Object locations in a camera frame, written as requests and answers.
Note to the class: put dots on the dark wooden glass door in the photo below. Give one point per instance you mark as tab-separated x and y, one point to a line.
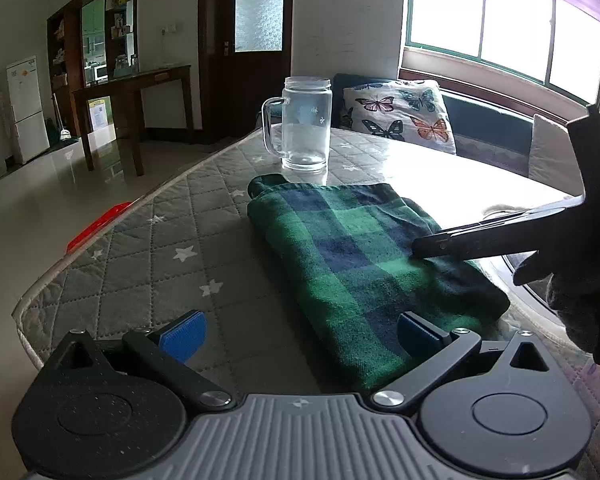
244	54

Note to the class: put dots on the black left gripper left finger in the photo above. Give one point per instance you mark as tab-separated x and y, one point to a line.
111	409

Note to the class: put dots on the grey quilted star mat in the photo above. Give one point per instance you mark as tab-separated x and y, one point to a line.
189	245

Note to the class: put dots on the dark wooden console table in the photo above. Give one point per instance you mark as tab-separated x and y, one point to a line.
130	89

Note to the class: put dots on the red plastic object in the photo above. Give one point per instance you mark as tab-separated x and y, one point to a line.
103	220

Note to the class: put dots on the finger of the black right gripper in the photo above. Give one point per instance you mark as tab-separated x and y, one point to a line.
521	231

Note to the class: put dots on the clear glass mug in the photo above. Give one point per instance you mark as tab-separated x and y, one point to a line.
304	133

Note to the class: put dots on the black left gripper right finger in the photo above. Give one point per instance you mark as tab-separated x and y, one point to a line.
493	408

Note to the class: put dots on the green framed window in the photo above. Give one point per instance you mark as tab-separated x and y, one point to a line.
554	43

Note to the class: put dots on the butterfly print pillow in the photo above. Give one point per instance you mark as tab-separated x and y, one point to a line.
407	111

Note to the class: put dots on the white refrigerator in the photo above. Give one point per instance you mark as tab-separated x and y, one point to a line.
27	121

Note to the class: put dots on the plain white cushion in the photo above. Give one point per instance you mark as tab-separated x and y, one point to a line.
551	159

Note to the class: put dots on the dark gloved right hand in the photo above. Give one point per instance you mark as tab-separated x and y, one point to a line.
571	260

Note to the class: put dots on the green blue plaid shirt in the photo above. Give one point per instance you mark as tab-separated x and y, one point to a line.
346	251

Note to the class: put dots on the dark wooden shelf unit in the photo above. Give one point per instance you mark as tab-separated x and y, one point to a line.
88	42

